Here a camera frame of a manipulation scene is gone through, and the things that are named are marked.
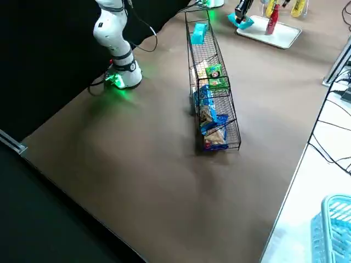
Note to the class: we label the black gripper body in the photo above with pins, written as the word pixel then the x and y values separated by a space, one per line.
pixel 244 7

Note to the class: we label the teal chips packet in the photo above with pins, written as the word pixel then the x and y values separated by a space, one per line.
pixel 242 24
pixel 198 34

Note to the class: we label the white rectangular tray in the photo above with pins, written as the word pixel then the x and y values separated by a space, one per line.
pixel 282 35

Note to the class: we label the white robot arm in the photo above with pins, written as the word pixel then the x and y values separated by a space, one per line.
pixel 115 41
pixel 216 3

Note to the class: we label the clear acrylic stepped shelf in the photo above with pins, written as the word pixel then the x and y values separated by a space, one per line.
pixel 285 12

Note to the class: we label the green snack packet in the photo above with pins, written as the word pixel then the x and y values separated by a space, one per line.
pixel 215 71

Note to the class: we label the beige snack box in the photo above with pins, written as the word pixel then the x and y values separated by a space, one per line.
pixel 201 71

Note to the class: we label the long blue biscuit packet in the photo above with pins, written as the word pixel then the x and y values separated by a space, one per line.
pixel 204 96

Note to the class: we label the blue cracker bag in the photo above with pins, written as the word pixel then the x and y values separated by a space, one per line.
pixel 216 139

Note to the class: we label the white desk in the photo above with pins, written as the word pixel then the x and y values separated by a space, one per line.
pixel 301 205

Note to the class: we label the light blue plastic basket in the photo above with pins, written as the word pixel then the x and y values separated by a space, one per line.
pixel 337 198

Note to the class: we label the aluminium camera post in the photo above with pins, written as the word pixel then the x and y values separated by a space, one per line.
pixel 337 63

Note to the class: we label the aluminium frame post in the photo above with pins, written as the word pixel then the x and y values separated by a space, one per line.
pixel 13 143

